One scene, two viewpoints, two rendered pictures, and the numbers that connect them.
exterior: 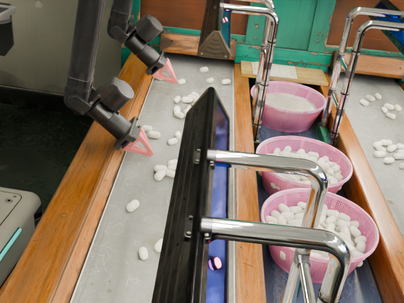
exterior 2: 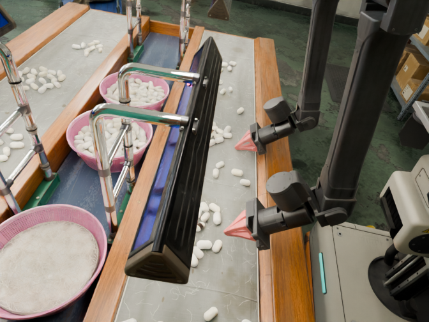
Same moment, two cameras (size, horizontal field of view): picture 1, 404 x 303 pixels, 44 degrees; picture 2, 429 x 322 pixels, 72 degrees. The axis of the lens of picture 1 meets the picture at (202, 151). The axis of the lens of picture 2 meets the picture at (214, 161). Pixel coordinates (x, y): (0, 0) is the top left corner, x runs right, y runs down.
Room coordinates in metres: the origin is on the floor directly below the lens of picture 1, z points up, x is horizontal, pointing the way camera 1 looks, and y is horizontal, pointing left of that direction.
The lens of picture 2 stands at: (1.95, 0.04, 1.41)
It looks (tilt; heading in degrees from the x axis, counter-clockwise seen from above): 43 degrees down; 177
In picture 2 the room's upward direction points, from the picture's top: 12 degrees clockwise
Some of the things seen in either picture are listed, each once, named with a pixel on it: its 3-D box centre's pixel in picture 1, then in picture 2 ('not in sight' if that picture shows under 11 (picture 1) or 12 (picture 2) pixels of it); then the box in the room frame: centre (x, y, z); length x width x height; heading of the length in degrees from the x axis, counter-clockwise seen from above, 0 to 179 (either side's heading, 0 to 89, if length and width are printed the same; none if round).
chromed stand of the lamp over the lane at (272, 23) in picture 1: (237, 72); (152, 170); (1.48, -0.08, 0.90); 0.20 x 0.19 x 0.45; 0
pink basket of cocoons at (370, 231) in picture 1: (314, 237); (135, 97); (0.93, -0.28, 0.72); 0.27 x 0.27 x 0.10
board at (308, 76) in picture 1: (282, 73); not in sight; (1.87, -0.28, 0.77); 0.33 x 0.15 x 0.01; 90
